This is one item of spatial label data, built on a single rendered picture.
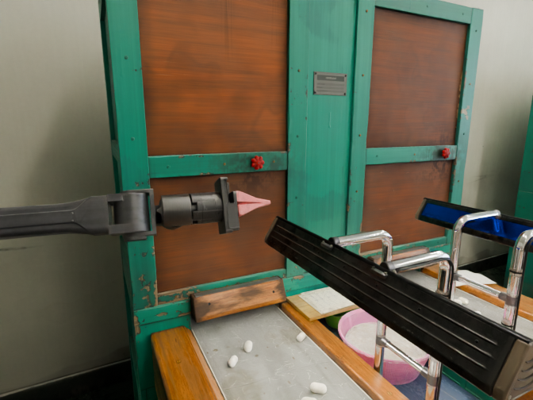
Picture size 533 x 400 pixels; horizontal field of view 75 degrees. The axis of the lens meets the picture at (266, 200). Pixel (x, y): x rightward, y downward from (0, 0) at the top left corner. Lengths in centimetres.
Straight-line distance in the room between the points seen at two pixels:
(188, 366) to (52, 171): 116
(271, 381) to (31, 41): 159
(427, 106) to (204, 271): 103
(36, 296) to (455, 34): 211
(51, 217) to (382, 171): 109
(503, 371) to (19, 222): 68
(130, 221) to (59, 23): 135
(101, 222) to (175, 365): 49
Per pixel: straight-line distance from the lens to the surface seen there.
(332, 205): 125
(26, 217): 65
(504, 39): 368
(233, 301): 110
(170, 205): 62
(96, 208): 63
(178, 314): 112
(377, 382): 95
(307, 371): 99
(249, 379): 96
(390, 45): 139
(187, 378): 95
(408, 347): 116
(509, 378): 52
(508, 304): 99
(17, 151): 184
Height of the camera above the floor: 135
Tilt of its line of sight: 12 degrees down
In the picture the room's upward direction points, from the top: straight up
